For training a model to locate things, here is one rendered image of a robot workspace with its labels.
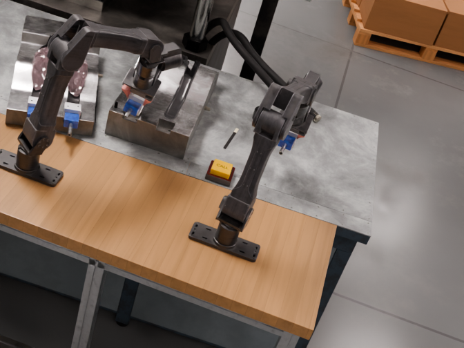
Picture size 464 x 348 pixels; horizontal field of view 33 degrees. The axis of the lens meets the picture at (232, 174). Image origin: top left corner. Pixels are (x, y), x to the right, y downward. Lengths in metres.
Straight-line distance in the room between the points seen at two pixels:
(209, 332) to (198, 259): 0.79
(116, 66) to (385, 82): 2.68
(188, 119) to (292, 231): 0.50
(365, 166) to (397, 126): 2.03
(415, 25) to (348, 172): 2.98
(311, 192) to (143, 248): 0.65
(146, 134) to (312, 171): 0.57
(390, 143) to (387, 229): 0.80
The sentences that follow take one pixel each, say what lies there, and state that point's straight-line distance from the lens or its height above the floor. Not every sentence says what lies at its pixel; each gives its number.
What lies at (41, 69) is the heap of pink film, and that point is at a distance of 2.55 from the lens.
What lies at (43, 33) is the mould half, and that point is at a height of 0.91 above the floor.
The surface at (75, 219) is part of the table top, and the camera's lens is 2.15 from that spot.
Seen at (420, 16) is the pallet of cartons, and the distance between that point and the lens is 5.51.
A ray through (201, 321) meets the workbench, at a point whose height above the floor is 0.16.
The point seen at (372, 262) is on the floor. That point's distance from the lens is 3.65.
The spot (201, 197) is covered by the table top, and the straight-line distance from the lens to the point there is 2.32.
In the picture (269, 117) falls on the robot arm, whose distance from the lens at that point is 2.01.
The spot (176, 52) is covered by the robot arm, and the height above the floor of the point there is 1.15.
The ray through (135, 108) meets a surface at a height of 0.94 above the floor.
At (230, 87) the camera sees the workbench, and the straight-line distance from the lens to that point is 2.89.
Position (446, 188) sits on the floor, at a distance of 4.39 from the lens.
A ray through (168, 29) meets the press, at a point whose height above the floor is 0.79.
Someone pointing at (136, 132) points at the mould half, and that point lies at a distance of 2.44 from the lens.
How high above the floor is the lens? 2.22
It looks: 36 degrees down
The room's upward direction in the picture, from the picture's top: 18 degrees clockwise
